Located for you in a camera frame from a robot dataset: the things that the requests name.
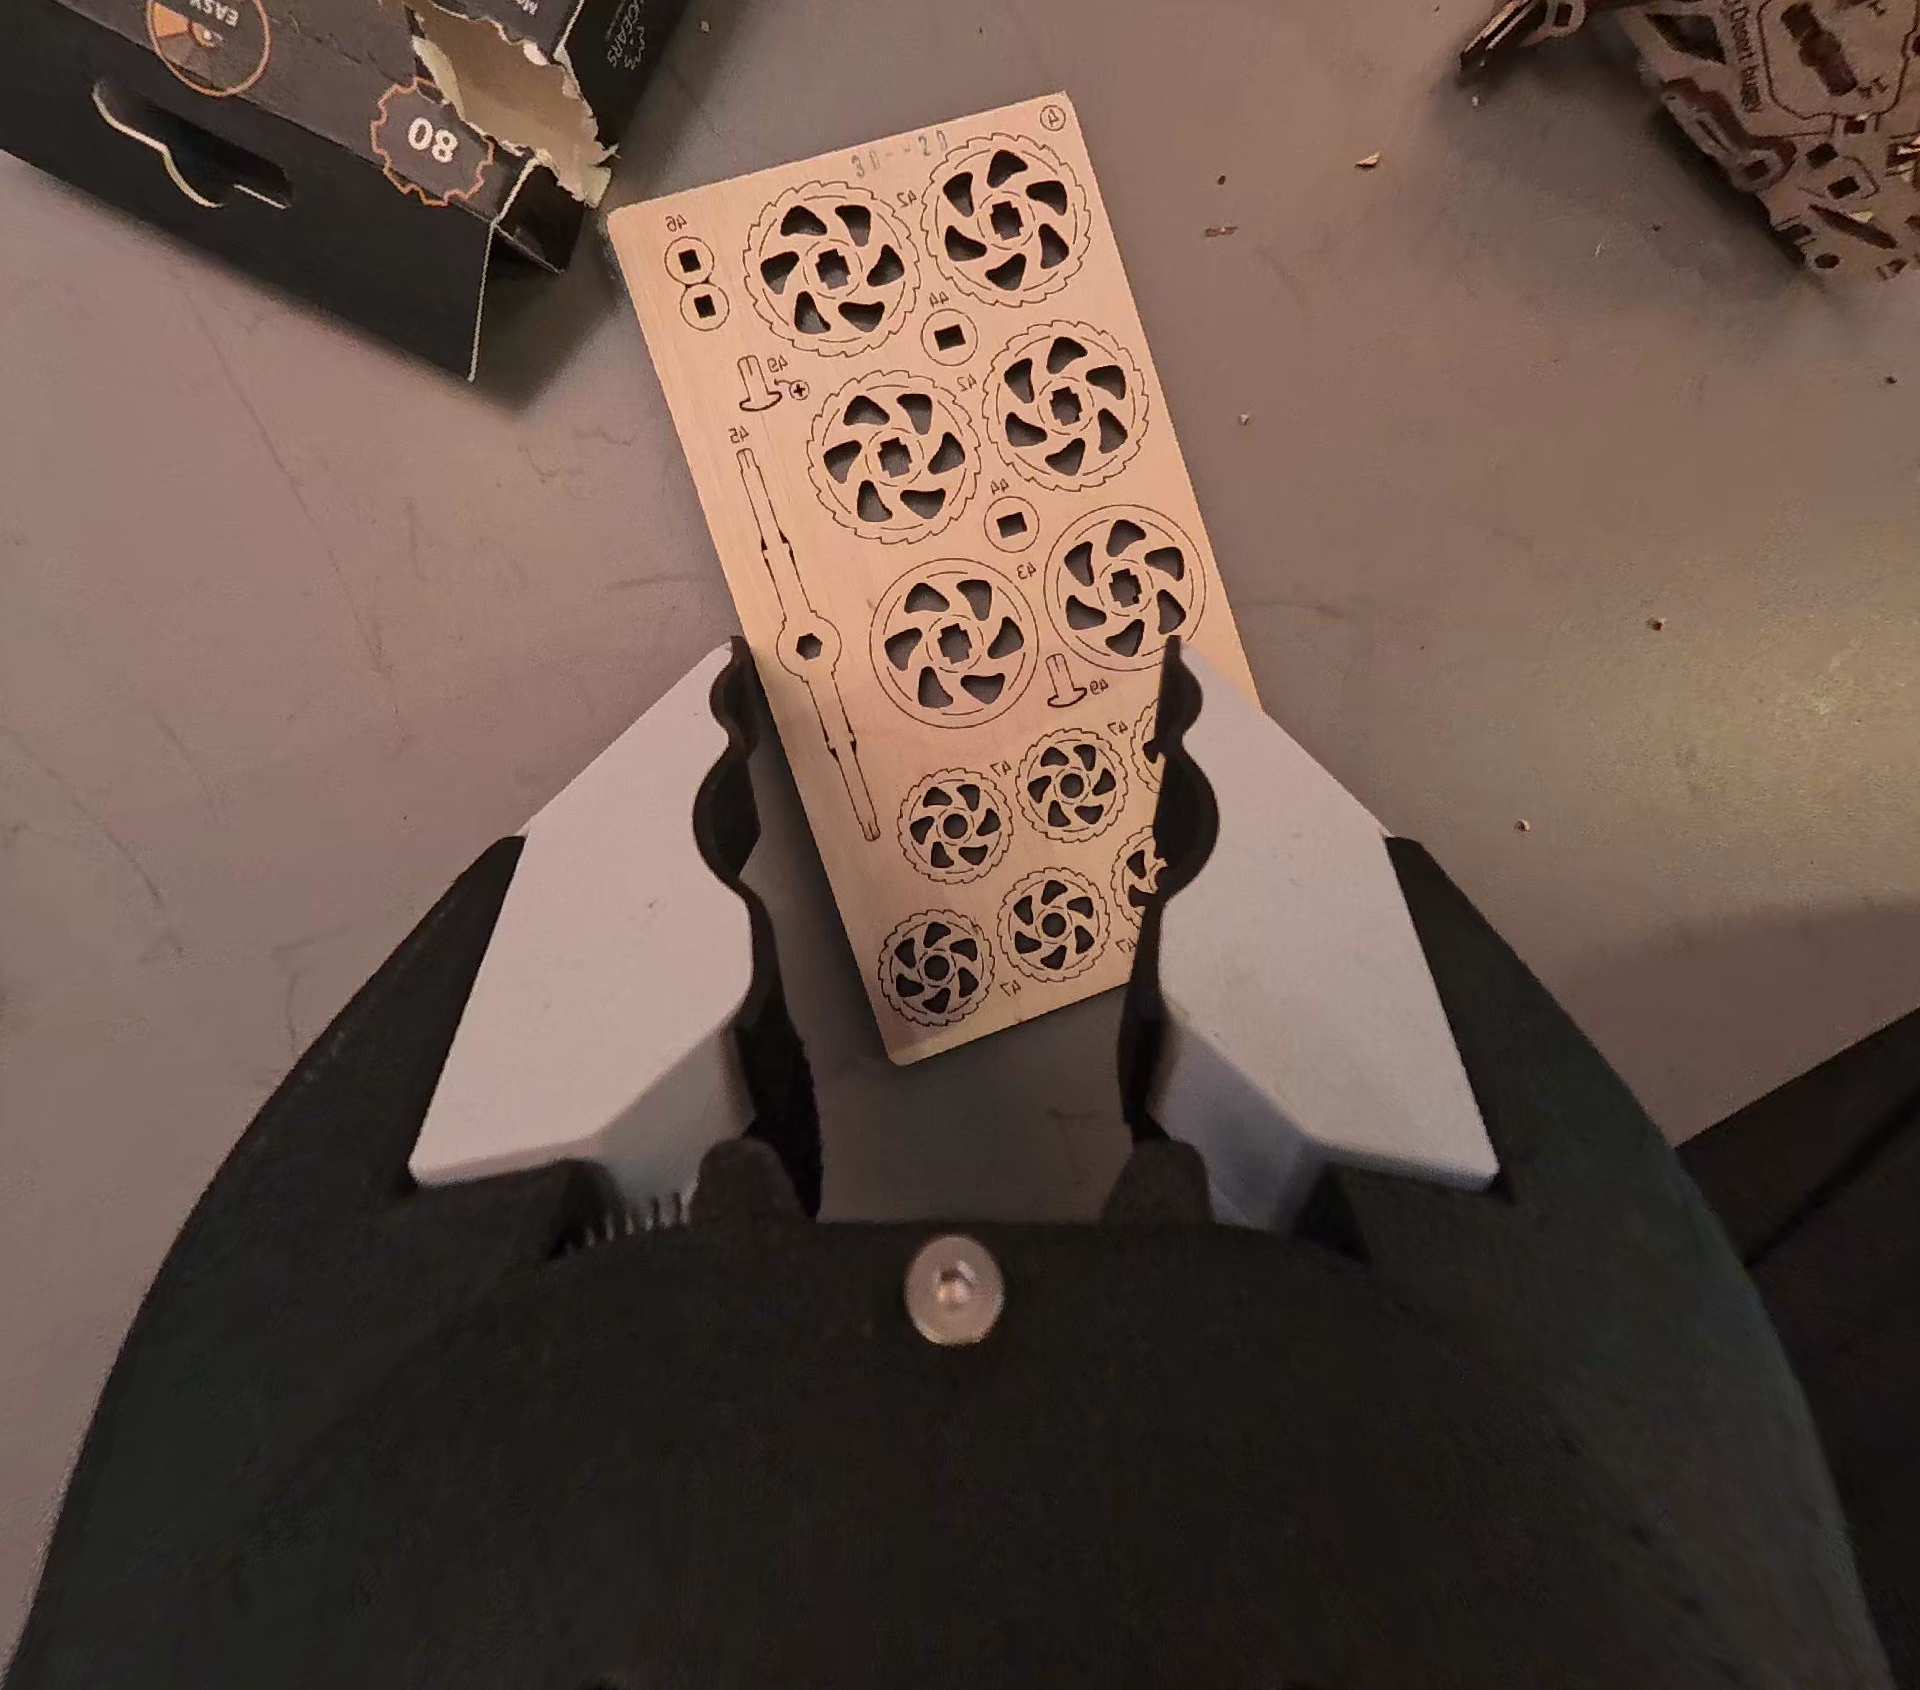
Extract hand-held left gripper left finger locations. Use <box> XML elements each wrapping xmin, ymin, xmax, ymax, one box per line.
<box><xmin>407</xmin><ymin>641</ymin><xmax>824</xmax><ymax>1213</ymax></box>

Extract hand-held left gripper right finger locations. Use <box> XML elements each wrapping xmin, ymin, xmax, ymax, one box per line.
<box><xmin>1122</xmin><ymin>641</ymin><xmax>1505</xmax><ymax>1228</ymax></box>

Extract wooden parts sheet gear wheels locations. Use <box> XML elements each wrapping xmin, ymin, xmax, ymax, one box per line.
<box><xmin>605</xmin><ymin>93</ymin><xmax>1254</xmax><ymax>1066</ymax></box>

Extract wooden mechanical model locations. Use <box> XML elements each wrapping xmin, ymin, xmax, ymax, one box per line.
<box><xmin>1457</xmin><ymin>0</ymin><xmax>1920</xmax><ymax>290</ymax></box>

